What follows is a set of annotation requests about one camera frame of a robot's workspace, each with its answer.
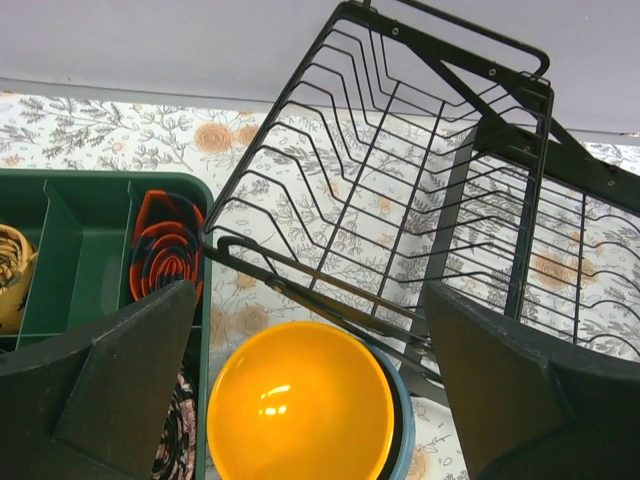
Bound blue bowl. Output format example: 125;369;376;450
369;346;416;480

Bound green plastic organizer tray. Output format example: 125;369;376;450
1;170;213;479

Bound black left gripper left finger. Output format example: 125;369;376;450
1;281;196;479

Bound floral black rolled tie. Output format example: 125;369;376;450
150;368;197;480

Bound orange navy rolled tie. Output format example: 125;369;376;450
129;189;204;301

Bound yellow patterned rolled tie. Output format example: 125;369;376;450
0;224;38;334

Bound floral table cloth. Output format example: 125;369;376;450
0;89;640;480

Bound yellow bowl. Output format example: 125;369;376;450
207;322;395;479

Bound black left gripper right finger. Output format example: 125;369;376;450
425;282;639;479

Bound black wire dish rack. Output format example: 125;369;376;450
201;1;639;388

